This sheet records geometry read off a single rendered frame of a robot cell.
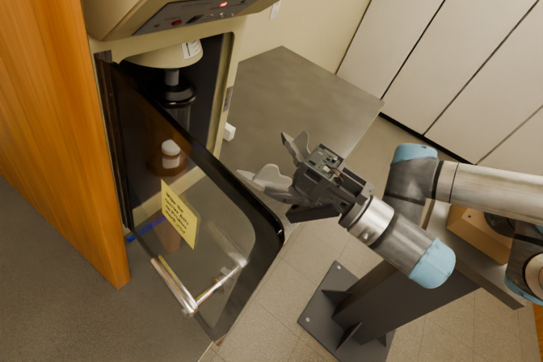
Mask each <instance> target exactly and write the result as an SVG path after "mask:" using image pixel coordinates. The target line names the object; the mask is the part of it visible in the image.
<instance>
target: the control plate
mask: <svg viewBox="0 0 543 362"><path fill-rule="evenodd" d="M241 1H242V0H189V1H181V2H168V3H167V4H166V5H165V6H164V7H163V8H162V9H161V10H159V11H158V12H157V13H156V14H155V15H154V16H153V17H152V18H150V19H149V20H148V21H147V22H146V23H145V24H144V25H142V26H141V27H140V28H139V29H138V30H137V31H136V32H134V33H133V34H132V36H137V35H142V34H146V33H151V32H159V31H163V30H167V29H171V28H177V27H184V26H188V25H193V24H198V23H205V22H209V21H214V20H218V19H226V18H231V17H233V16H235V15H236V14H238V13H239V12H241V11H243V10H244V9H246V8H247V7H249V6H250V5H252V4H253V3H255V2H257V1H258V0H246V1H245V2H244V3H240V2H241ZM223 2H227V4H225V5H224V6H220V5H221V4H222V3H223ZM231 11H234V12H233V13H234V15H231V14H229V13H230V12H231ZM220 13H224V14H223V16H224V17H222V18H221V16H220V15H219V14H220ZM196 15H203V16H202V17H201V18H200V19H198V20H197V21H195V22H194V23H186V22H187V21H189V20H190V19H192V18H193V17H194V16H196ZM209 15H213V16H212V19H209V18H207V16H209ZM179 19H181V20H182V23H181V24H180V25H178V26H175V27H173V26H172V25H171V23H173V22H174V21H176V20H179ZM158 23H160V24H161V25H160V26H159V27H153V25H155V24H158Z"/></svg>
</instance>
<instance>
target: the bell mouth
mask: <svg viewBox="0 0 543 362"><path fill-rule="evenodd" d="M202 56H203V49H202V47H201V43H200V39H198V40H193V41H189V42H186V43H182V44H177V45H173V46H169V47H165V48H160V49H156V50H153V51H149V52H146V53H140V54H137V55H133V56H130V57H126V58H124V60H126V61H129V62H132V63H134V64H138V65H143V66H148V67H154V68H162V69H173V68H180V67H184V66H188V65H192V64H194V63H196V62H197V61H198V60H199V59H200V58H201V57H202Z"/></svg>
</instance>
